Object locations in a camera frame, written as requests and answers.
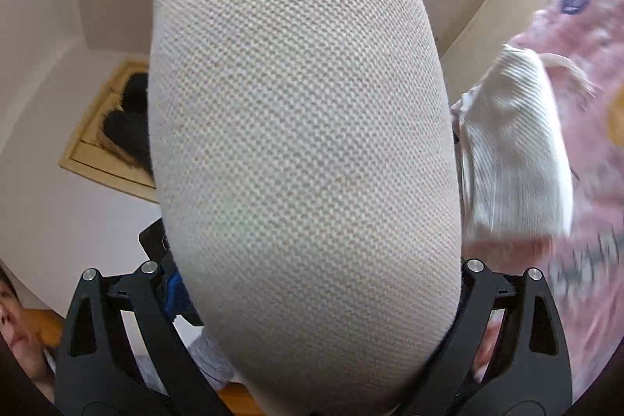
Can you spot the wooden floor tray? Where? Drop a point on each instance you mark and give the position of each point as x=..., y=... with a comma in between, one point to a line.
x=80, y=157

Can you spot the person's face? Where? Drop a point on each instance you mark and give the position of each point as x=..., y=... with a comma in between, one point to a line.
x=17, y=333

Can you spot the pink printed quilt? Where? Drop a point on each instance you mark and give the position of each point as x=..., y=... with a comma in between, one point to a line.
x=585, y=31

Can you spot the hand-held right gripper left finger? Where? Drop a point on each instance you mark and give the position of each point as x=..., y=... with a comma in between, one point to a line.
x=173, y=294

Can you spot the beige zip hoodie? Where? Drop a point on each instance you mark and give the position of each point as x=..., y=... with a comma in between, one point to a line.
x=302, y=128

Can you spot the black shoe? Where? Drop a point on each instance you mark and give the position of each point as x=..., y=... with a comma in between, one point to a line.
x=134, y=92
x=124, y=138

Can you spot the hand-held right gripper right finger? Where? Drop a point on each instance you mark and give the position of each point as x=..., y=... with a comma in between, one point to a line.
x=480, y=294

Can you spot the white knitted cloth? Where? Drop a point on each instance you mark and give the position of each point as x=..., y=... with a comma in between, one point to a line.
x=512, y=143

